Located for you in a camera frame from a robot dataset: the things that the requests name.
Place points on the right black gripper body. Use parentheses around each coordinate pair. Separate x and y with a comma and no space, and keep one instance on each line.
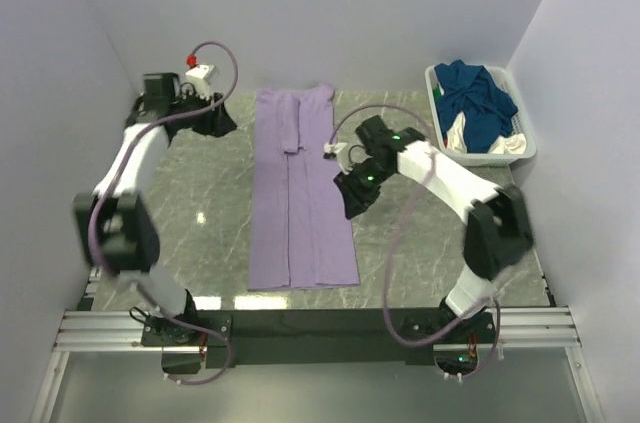
(353,190)

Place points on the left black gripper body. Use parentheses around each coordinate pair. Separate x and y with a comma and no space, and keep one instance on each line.
(211,118)

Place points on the purple t shirt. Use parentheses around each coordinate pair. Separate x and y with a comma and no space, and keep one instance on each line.
(300,236)

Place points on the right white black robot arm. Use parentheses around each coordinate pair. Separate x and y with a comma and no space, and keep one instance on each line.
(497,228)

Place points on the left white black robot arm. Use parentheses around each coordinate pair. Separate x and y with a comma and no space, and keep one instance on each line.
(115,228)

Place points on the white cloth in basket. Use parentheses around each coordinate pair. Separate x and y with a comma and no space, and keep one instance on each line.
(454,140)

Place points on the blue t shirt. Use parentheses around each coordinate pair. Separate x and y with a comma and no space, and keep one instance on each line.
(470,90)

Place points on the black base beam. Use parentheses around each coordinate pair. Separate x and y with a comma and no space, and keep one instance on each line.
(264,337)

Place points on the white laundry basket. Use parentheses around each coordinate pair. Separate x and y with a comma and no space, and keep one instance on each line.
(520,121)

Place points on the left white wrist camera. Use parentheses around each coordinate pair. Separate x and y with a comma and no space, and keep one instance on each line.
(200,76)

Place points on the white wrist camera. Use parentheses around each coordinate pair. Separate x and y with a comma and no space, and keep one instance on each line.
(200,76)
(339,152)

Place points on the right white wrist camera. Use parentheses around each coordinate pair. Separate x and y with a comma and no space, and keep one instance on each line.
(339,152)

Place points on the aluminium rail frame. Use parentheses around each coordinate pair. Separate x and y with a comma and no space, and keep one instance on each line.
(99,372)

